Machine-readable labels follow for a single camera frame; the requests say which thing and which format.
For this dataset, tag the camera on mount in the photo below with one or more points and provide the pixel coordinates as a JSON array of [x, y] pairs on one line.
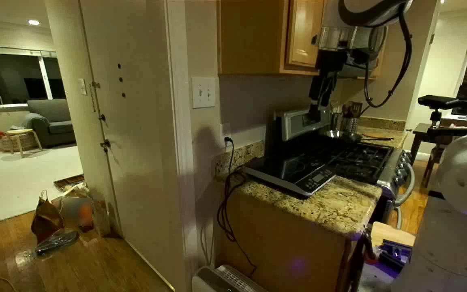
[[440, 103]]

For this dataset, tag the window with blind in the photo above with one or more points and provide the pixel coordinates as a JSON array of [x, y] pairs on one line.
[[18, 77]]

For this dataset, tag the portable induction cooktop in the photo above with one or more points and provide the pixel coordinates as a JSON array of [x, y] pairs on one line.
[[294, 174]]

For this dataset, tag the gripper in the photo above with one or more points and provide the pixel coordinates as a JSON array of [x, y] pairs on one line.
[[330, 61]]

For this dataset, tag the ceiling light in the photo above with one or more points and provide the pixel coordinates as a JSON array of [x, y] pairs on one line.
[[33, 22]]

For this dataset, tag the grey armchair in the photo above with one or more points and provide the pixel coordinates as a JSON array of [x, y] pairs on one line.
[[51, 121]]

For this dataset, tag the small white light switch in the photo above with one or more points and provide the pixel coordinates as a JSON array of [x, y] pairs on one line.
[[82, 86]]

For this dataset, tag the white double switch plate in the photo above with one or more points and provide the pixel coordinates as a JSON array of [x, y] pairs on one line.
[[203, 92]]

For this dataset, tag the steel pan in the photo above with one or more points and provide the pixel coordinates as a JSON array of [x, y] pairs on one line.
[[339, 134]]

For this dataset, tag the brown paper bag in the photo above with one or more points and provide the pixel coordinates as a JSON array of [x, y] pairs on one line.
[[46, 221]]

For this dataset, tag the glass jar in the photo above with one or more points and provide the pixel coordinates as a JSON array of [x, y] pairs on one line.
[[335, 121]]

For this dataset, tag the wooden cabinet door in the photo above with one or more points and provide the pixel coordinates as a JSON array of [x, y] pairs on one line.
[[304, 32]]

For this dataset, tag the small wooden stool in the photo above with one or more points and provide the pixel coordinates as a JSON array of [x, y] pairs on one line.
[[20, 136]]

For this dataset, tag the black plastic bag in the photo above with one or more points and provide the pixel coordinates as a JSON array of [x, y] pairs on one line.
[[57, 241]]

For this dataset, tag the brown door mat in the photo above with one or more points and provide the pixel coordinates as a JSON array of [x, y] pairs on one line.
[[69, 181]]

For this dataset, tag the white heater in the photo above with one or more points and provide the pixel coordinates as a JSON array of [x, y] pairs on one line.
[[225, 280]]

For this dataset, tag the white door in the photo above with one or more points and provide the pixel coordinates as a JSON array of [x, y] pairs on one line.
[[136, 121]]

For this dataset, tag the stove knob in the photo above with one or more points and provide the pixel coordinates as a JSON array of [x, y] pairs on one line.
[[403, 166], [408, 157], [399, 175]]

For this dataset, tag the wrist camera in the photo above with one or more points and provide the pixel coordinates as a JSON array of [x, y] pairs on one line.
[[364, 56]]

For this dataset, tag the wooden wall cabinet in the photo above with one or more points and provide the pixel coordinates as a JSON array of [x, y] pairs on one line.
[[253, 36]]

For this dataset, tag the steel utensil holder with utensils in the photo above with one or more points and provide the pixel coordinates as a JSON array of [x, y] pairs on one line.
[[350, 119]]

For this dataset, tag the steel gas stove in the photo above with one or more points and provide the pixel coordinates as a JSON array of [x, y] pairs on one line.
[[359, 162]]

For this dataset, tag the wooden cutting board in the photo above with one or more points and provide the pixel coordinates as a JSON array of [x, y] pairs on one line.
[[375, 136]]

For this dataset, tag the woven basket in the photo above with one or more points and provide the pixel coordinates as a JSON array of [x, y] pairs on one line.
[[24, 142]]

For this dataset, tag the dark wooden table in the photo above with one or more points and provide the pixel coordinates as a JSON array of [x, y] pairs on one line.
[[424, 134]]

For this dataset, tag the white wall socket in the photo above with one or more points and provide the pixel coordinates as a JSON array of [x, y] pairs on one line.
[[226, 134]]

